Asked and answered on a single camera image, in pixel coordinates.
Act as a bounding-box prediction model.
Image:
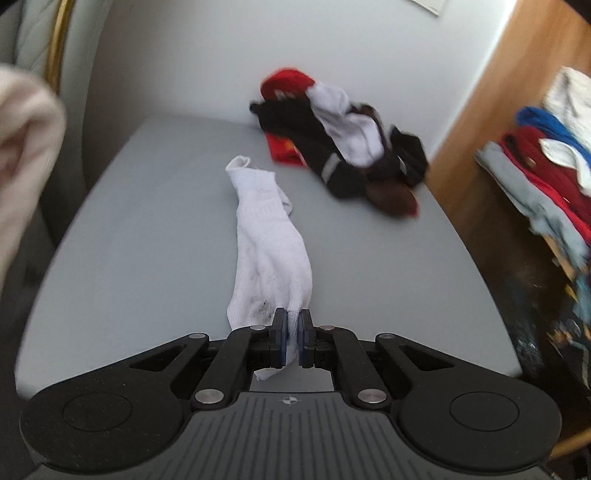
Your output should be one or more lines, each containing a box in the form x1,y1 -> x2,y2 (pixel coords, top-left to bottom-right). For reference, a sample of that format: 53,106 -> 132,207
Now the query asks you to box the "small white garment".
539,137 -> 591,195

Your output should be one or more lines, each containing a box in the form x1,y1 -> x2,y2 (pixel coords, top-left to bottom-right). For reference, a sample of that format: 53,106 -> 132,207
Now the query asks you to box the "brown sock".
365,182 -> 419,219

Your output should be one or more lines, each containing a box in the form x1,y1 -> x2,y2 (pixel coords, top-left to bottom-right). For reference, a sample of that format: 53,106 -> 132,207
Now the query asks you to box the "blue garment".
516,106 -> 591,160

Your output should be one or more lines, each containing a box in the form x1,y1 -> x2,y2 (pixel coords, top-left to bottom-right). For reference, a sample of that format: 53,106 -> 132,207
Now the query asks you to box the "red folded garment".
501,127 -> 591,232

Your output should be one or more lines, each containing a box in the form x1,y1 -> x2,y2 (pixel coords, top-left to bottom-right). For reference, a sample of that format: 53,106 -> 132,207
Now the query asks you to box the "red sock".
261,69 -> 317,102

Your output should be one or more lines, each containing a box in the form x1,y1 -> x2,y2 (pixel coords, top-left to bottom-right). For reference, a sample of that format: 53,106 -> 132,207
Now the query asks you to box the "white sock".
225,155 -> 314,381
307,82 -> 386,168

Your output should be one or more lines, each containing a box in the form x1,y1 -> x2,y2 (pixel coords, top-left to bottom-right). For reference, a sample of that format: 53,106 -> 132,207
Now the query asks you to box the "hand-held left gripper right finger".
299,309 -> 455,409

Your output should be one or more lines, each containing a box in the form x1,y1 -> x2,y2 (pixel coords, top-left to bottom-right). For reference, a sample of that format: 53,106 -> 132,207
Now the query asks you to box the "upholstered bed with gold trim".
0,0 -> 100,462

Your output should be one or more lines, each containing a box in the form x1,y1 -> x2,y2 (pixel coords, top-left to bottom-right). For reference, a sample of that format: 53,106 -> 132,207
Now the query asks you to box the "pink fleece blanket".
0,65 -> 68,287

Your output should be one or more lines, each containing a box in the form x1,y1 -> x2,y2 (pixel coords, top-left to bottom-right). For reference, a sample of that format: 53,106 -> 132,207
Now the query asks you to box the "pile of folded clothes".
475,141 -> 591,268

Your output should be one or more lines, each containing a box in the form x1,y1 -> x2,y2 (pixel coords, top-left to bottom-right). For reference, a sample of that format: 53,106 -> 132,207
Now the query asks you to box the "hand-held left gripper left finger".
129,308 -> 289,409

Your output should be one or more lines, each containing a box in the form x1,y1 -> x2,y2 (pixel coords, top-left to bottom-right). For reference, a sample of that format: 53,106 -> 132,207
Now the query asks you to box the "black sock with grey stripe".
249,99 -> 368,200

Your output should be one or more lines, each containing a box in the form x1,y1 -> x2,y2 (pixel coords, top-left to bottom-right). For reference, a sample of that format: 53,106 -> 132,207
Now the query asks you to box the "dark cluttered pile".
503,258 -> 591,402

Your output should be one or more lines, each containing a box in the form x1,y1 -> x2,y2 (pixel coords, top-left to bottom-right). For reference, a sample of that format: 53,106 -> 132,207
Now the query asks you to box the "grey nightstand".
16,114 -> 525,395

